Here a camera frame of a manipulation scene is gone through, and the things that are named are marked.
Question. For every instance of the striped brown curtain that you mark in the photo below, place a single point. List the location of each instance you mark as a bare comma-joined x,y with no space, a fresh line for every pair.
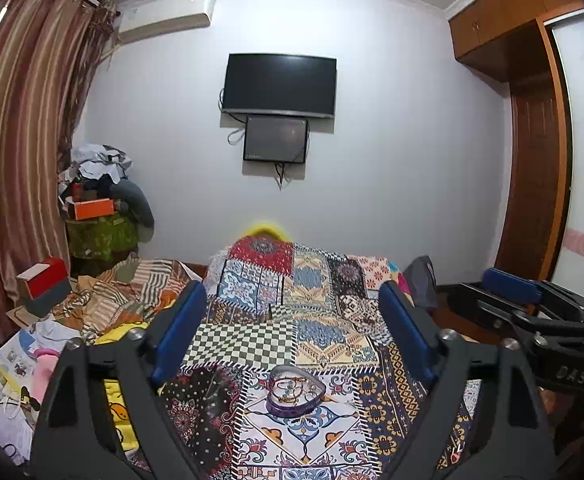
49,52

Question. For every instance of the dark blue bag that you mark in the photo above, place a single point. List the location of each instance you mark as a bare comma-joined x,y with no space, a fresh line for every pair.
422,282

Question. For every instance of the orange box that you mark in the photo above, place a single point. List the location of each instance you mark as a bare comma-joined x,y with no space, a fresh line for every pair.
90,209

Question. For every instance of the papers pile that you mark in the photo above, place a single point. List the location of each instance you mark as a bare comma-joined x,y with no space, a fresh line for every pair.
18,410

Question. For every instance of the yellow towel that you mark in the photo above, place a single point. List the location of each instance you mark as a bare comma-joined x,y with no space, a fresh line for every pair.
123,426

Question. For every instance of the wooden wardrobe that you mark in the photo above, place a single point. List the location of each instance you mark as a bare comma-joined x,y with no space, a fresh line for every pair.
509,41

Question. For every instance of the green patterned box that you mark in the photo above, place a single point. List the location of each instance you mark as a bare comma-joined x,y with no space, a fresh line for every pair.
100,238

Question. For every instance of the white air conditioner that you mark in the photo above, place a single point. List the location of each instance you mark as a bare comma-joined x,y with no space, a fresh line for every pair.
161,17

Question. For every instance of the red white box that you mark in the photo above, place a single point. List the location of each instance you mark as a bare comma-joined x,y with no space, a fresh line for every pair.
43,286

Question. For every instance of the black wall television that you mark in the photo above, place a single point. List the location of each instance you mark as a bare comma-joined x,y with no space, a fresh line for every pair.
280,84

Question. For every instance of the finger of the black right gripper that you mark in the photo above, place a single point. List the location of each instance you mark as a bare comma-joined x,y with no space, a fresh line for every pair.
504,303

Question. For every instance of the patchwork patterned bedspread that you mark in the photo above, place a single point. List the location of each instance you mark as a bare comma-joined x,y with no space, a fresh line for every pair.
271,303

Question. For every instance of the grey clothes pile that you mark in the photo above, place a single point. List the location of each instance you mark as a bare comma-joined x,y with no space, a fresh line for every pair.
101,171

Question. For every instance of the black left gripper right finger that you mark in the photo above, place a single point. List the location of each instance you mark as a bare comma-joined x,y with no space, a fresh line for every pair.
509,437

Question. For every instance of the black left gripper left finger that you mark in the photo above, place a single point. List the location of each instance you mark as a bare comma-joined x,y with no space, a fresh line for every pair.
75,437

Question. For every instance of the small wall monitor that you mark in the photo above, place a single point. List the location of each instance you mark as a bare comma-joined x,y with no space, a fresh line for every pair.
281,140

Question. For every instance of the pink cloth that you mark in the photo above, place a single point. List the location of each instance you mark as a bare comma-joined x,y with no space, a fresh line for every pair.
46,362

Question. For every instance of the purple heart-shaped tin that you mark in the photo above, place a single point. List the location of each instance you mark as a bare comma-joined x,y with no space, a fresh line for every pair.
292,392

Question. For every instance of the striped brown blanket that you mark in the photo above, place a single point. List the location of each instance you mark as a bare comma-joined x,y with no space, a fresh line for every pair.
132,292

